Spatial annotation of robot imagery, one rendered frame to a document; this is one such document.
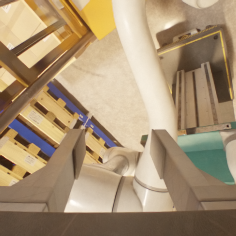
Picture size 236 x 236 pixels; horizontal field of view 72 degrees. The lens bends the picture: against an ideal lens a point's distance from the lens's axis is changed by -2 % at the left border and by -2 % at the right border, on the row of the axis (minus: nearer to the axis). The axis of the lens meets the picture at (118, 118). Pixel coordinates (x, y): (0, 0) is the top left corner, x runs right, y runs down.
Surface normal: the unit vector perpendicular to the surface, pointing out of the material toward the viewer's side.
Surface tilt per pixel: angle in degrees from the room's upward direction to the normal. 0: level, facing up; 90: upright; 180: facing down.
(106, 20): 0
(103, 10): 0
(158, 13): 0
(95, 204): 55
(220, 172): 90
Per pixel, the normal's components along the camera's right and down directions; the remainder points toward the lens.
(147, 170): -0.66, -0.18
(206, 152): -0.49, -0.69
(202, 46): -0.26, 0.70
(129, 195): -0.25, -0.63
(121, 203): -0.15, -0.42
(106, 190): 0.11, -0.61
